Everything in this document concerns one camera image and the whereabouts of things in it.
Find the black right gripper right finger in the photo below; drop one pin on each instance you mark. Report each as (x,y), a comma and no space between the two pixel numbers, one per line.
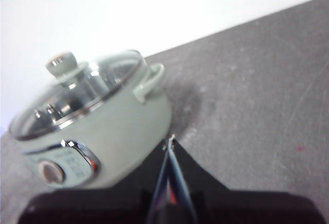
(231,206)

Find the pale green electric pot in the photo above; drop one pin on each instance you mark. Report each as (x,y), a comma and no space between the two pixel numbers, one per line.
(128,141)

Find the glass lid with green knob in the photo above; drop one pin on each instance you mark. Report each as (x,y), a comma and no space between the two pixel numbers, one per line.
(84,93)

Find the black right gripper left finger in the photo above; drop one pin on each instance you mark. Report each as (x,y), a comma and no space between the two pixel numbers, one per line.
(102,206)

